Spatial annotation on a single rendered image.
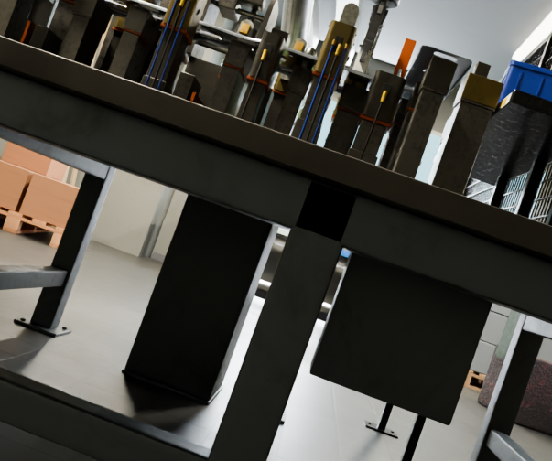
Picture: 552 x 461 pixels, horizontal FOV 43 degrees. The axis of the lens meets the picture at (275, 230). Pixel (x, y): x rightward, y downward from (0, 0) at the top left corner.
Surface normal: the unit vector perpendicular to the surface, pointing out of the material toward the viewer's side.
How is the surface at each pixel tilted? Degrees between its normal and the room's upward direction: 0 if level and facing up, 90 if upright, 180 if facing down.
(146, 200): 90
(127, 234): 90
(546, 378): 90
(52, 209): 90
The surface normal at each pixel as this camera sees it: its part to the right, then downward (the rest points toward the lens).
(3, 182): 0.07, 0.00
